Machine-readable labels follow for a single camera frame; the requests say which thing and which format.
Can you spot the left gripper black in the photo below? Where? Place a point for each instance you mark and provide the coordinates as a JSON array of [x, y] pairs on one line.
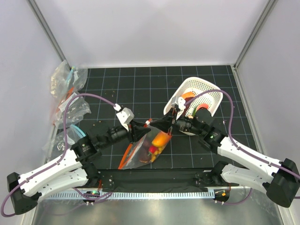
[[136, 131]]

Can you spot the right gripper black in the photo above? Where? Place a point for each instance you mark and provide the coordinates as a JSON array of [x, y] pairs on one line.
[[164, 123]]

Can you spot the clear zip bag orange zipper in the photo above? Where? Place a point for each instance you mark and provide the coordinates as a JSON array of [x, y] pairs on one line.
[[130, 158]]

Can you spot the dark red passion fruit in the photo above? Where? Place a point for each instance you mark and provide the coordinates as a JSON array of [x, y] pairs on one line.
[[144, 156]]

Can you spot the white perforated plastic basket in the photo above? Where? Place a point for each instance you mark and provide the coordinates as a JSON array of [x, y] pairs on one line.
[[205, 92]]

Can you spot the red chili pepper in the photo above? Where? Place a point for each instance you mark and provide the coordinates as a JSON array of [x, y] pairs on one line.
[[153, 150]]

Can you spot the yellow orange ginger root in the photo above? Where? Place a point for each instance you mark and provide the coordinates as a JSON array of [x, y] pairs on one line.
[[160, 149]]

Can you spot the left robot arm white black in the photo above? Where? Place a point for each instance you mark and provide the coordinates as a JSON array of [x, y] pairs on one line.
[[74, 168]]

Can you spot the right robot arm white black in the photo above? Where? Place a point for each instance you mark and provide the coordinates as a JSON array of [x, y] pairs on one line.
[[279, 180]]

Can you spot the clear bag with white label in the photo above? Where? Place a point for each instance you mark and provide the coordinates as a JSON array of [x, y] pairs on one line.
[[75, 112]]

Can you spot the dark red meat slice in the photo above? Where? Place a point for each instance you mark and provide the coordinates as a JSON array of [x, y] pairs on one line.
[[187, 106]]

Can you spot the black grid cutting mat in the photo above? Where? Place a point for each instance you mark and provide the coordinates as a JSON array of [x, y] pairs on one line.
[[146, 90]]

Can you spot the orange papaya slice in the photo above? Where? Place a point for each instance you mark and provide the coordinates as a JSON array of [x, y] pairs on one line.
[[188, 95]]

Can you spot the watermelon slice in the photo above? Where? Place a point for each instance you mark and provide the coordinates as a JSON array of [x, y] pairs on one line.
[[205, 106]]

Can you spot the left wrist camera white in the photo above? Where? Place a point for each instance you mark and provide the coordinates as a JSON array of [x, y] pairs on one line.
[[125, 115]]

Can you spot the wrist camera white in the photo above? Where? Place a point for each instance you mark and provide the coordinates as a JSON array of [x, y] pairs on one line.
[[178, 105], [125, 115]]

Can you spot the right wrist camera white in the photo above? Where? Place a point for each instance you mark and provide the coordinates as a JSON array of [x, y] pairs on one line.
[[178, 105]]

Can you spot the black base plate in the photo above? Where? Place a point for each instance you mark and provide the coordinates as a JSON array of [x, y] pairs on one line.
[[155, 180]]

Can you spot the slotted aluminium cable duct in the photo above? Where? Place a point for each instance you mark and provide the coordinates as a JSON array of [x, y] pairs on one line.
[[73, 195]]

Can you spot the aluminium frame rail right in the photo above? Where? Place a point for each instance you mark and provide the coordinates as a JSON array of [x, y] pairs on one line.
[[255, 31]]

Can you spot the aluminium frame rail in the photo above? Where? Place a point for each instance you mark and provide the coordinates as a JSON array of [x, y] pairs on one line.
[[47, 30], [255, 31]]

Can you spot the aluminium frame rail left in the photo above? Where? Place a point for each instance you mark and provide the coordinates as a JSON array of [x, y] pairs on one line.
[[47, 30]]

